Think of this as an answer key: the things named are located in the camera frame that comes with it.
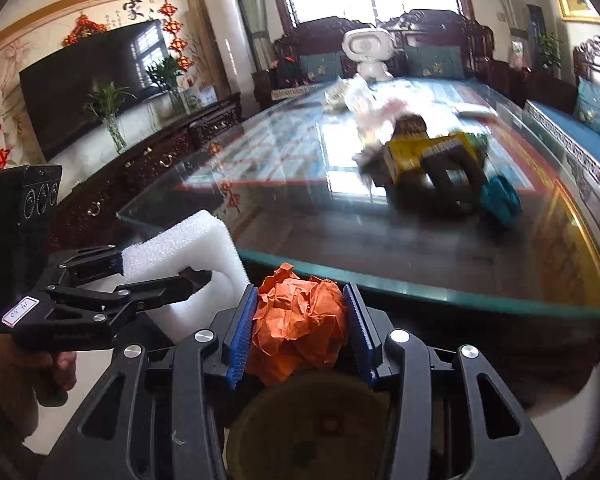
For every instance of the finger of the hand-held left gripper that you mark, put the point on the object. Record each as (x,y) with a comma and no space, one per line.
(170,287)
(116,262)

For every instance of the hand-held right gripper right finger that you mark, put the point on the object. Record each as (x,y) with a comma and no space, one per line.
(361,340)

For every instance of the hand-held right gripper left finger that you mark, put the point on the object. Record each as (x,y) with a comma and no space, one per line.
(240,340)

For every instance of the white foam block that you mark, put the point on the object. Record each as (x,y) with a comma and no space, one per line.
(190,245)

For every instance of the orange paper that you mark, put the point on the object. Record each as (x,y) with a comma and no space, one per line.
(300,320)

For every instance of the round yellow-rimmed bin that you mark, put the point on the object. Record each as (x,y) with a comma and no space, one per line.
(300,425)

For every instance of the person's left hand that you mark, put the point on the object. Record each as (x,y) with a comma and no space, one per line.
(15,362)

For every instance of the dark carved wooden cabinet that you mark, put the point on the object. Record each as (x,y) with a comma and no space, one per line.
(145,160)

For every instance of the tall glass vase with bamboo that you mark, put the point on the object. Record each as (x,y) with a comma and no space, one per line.
(112,120)

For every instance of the black flat television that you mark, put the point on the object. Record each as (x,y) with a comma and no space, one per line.
(80,90)

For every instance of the black curved plastic piece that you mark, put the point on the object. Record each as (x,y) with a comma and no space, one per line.
(435,180)

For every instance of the red-bordered printed table sheet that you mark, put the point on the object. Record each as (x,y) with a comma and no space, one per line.
(290,150)

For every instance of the bushy bamboo in glass vase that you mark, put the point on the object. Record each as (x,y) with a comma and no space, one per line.
(167,82)

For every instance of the white green carton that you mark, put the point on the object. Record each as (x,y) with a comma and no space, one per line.
(200,95)

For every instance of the yellow cardboard box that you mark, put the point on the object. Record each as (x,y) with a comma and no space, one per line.
(410,157)

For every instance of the wide red knot ornament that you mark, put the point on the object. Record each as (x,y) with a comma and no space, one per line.
(84,30)

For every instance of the pale pink plastic bag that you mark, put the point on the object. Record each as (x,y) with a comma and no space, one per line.
(377,125)

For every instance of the brown yellow snack packet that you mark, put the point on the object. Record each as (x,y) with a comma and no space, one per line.
(411,127)

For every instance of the white tower air conditioner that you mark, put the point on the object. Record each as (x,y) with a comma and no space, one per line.
(227,45)

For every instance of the black red bag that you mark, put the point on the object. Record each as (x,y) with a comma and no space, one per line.
(287,72)

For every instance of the crumpled white printed wrapper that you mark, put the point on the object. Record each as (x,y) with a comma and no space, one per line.
(337,94)

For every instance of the flat white folded cloth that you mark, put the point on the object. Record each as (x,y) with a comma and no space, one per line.
(475,110)

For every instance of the teal embroidered cushion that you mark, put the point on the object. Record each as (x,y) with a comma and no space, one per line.
(597,105)
(434,62)
(320,67)

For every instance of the white toy robot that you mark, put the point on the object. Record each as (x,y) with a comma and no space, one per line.
(367,52)

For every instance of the carved wooden sofa blue seat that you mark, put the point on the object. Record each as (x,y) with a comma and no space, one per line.
(575,140)

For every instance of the dark wooden side table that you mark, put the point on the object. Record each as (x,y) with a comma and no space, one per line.
(510,80)

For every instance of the long carved wooden sofa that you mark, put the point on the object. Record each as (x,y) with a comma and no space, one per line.
(430,30)

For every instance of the small pink photo stand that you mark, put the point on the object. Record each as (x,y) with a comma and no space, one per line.
(517,49)

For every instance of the small potted green plant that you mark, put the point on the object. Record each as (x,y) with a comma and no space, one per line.
(549,52)

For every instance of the tall black appliance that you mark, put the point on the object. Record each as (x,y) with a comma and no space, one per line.
(535,30)

